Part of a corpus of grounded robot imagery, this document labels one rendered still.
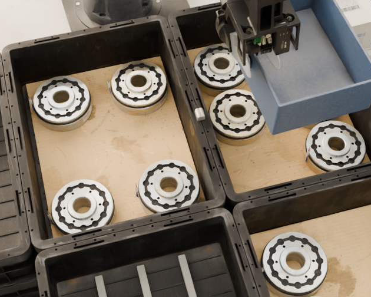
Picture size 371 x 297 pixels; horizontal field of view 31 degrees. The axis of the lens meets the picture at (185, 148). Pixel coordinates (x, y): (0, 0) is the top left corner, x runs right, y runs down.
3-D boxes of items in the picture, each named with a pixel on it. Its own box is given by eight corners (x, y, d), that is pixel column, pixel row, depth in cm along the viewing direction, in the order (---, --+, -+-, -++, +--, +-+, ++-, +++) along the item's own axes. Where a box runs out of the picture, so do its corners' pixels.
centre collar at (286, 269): (274, 251, 104) (275, 250, 104) (303, 243, 105) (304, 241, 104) (285, 280, 102) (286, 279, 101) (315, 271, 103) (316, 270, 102)
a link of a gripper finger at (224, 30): (219, 55, 87) (218, 10, 80) (216, 46, 88) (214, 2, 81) (253, 46, 88) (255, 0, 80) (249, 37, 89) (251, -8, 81)
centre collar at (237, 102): (221, 103, 119) (221, 101, 118) (247, 99, 119) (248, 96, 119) (227, 126, 116) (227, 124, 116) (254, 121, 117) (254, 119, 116)
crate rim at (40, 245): (3, 54, 119) (-1, 45, 116) (165, 21, 123) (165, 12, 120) (35, 258, 99) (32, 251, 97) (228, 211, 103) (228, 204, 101)
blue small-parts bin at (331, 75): (221, 29, 101) (224, -3, 95) (311, 7, 104) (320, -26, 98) (272, 135, 91) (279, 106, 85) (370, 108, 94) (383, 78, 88)
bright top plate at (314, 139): (296, 132, 116) (297, 129, 116) (348, 115, 118) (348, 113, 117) (321, 180, 111) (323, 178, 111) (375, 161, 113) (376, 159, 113)
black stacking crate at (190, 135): (15, 86, 127) (1, 48, 117) (166, 55, 131) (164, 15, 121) (47, 279, 107) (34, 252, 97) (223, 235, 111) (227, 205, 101)
